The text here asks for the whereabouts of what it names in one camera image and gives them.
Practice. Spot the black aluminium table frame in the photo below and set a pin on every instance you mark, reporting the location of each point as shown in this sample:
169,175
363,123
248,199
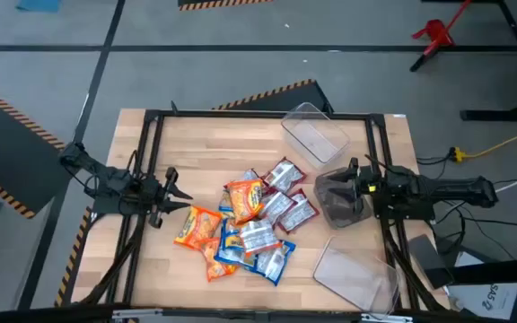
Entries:
240,114

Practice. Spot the black flat box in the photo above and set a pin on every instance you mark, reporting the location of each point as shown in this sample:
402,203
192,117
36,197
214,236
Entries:
429,260

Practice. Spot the clear plastic bin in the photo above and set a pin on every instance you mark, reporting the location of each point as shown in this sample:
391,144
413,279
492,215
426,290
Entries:
353,278
317,139

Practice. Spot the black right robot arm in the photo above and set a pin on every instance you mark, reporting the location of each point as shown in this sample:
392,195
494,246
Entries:
442,188

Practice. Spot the black hazard-striped floor mat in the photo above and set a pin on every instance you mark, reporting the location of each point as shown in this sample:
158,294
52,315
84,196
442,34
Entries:
204,2
285,101

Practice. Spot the large black hazard-striped mat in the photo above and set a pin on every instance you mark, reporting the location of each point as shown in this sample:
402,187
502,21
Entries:
11,148

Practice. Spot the smoky grey plastic bin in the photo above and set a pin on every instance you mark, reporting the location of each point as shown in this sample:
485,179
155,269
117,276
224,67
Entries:
339,217

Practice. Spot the black metal stand frame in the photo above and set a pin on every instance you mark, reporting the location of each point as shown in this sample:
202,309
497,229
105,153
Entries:
501,115

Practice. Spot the white printed box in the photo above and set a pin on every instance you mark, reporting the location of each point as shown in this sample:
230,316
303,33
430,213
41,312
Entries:
487,298

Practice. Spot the black crossbar with silver brackets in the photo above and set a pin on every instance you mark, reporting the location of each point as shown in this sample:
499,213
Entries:
38,316

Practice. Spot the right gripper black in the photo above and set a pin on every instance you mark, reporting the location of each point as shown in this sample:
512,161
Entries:
375,179

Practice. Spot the blue floor mat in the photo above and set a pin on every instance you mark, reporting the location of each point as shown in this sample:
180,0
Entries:
38,4

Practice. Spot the red Maruchan ramen pack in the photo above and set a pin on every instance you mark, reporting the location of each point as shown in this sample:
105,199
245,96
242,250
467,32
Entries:
251,176
284,175
300,214
276,205

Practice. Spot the red metal clamp stand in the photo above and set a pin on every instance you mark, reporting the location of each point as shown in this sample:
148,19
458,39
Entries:
438,33

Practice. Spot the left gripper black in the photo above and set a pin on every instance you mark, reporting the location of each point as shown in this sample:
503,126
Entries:
153,195

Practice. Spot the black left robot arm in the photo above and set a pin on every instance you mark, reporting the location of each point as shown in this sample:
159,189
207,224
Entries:
106,179

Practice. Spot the blue Maruchan ramen pack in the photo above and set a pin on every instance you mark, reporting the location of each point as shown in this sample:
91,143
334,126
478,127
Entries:
224,204
231,246
273,264

